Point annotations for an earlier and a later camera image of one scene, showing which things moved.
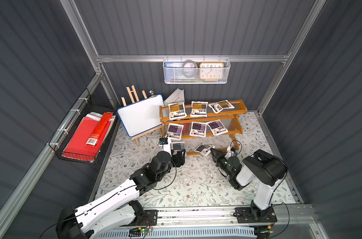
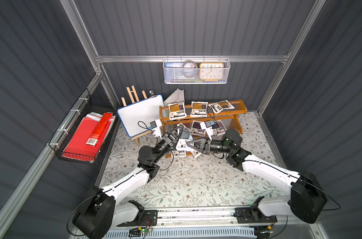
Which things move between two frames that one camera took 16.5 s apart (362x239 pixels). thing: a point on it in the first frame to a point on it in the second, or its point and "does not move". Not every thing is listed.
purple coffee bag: [217, 127] does not move
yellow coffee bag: [176, 110] does not move
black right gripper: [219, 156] to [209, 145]
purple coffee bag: [198, 129] does not move
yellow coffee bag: [199, 109] does not move
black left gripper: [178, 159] to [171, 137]
